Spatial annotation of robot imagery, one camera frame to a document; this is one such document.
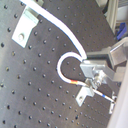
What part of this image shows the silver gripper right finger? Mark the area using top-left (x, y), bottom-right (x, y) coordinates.
top-left (86, 46), bottom-right (115, 68)

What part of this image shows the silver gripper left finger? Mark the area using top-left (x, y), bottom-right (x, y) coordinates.
top-left (80, 61), bottom-right (115, 88)

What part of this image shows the white cable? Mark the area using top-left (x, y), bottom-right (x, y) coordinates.
top-left (20, 0), bottom-right (117, 102)

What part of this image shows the blue object at edge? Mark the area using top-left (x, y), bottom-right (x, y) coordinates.
top-left (116, 22), bottom-right (127, 40)

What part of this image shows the black perforated breadboard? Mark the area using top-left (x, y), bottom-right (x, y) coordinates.
top-left (0, 0), bottom-right (115, 128)

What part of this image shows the aluminium frame rail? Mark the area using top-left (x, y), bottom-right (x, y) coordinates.
top-left (95, 0), bottom-right (128, 31)

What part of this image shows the metal cable clip bracket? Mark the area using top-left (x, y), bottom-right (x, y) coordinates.
top-left (12, 7), bottom-right (39, 47)

